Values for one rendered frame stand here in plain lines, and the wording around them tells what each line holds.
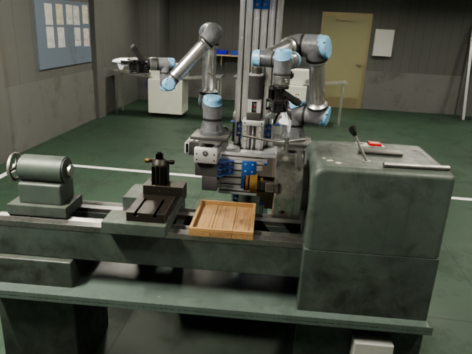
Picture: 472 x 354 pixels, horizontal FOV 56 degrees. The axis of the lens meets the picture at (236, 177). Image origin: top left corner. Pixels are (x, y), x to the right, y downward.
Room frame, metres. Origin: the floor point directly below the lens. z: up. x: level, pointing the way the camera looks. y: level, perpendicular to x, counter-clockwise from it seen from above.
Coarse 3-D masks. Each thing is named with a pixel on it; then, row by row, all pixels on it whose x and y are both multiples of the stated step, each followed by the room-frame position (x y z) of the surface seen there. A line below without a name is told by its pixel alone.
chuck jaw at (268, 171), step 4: (268, 160) 2.11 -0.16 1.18; (272, 160) 2.11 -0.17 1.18; (268, 164) 2.09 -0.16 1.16; (272, 164) 2.09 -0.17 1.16; (264, 168) 2.08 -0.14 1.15; (268, 168) 2.08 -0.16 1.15; (272, 168) 2.08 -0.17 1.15; (260, 172) 2.07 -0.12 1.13; (264, 172) 2.07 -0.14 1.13; (268, 172) 2.07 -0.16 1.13; (272, 172) 2.07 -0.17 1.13; (260, 176) 2.05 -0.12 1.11; (264, 176) 2.05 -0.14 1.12; (268, 176) 2.05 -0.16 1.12; (272, 176) 2.05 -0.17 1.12; (268, 180) 2.08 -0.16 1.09; (272, 180) 2.07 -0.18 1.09
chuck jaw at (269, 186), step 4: (260, 184) 1.99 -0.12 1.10; (264, 184) 1.96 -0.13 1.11; (268, 184) 1.91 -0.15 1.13; (272, 184) 1.91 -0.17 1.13; (260, 188) 1.98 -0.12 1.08; (264, 188) 1.95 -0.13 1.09; (268, 188) 1.91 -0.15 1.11; (272, 188) 1.91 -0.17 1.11; (276, 188) 1.89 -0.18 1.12; (280, 188) 1.89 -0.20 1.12; (276, 192) 1.89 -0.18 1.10; (280, 192) 1.89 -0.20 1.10
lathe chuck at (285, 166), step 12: (276, 156) 2.01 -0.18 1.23; (288, 156) 2.01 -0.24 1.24; (276, 168) 1.94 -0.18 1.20; (288, 168) 1.93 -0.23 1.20; (276, 180) 1.90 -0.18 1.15; (288, 180) 1.90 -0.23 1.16; (288, 192) 1.88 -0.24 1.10; (276, 204) 1.89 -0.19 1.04; (288, 204) 1.88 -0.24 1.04; (276, 216) 1.94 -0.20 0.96; (288, 216) 1.93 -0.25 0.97
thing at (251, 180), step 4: (244, 176) 2.04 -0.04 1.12; (248, 176) 2.04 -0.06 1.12; (252, 176) 2.03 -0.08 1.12; (256, 176) 2.03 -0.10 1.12; (244, 180) 2.02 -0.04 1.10; (248, 180) 2.02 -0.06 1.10; (252, 180) 2.01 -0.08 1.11; (256, 180) 2.01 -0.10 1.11; (260, 180) 2.03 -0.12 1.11; (244, 184) 2.01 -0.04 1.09; (248, 184) 2.01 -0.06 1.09; (252, 184) 2.01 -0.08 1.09; (256, 184) 2.00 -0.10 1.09; (244, 188) 2.02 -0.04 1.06; (248, 188) 2.02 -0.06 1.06; (252, 188) 2.01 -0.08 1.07; (256, 188) 2.00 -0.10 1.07
